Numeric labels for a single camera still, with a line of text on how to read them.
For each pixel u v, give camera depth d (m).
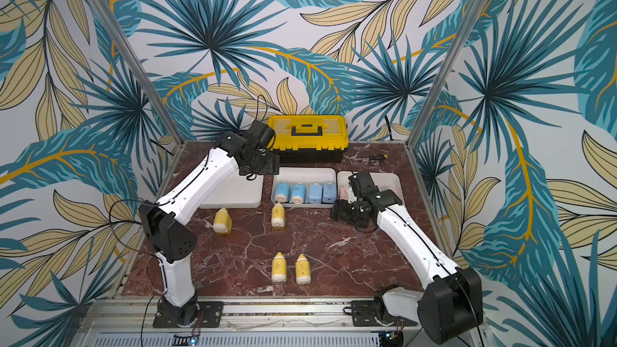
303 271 0.75
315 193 0.95
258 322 0.73
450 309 0.39
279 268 0.75
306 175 1.11
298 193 0.93
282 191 0.93
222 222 0.85
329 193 0.93
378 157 1.14
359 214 0.58
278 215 0.87
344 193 0.93
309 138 1.02
